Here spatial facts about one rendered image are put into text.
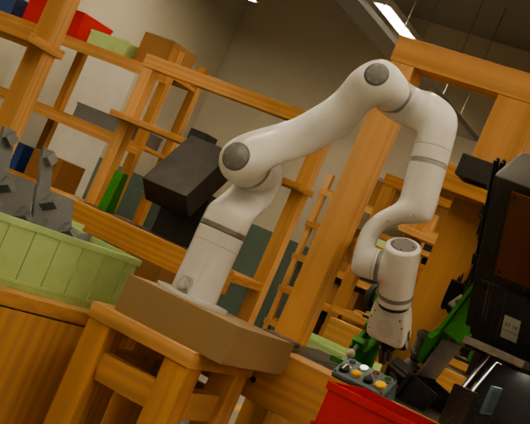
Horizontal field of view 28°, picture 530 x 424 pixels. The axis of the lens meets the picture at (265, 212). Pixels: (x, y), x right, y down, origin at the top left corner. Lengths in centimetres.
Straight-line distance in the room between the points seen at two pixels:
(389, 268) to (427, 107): 39
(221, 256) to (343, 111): 46
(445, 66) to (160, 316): 139
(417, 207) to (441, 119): 21
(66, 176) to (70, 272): 585
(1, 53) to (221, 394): 919
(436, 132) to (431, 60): 99
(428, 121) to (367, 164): 94
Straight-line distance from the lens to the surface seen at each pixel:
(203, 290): 259
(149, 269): 1169
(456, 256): 327
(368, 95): 250
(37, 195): 303
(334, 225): 342
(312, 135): 257
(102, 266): 285
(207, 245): 259
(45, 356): 277
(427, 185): 247
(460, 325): 286
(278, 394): 276
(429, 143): 249
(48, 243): 271
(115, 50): 847
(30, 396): 280
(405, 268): 244
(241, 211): 261
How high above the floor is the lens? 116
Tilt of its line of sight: 1 degrees up
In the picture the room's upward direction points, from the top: 23 degrees clockwise
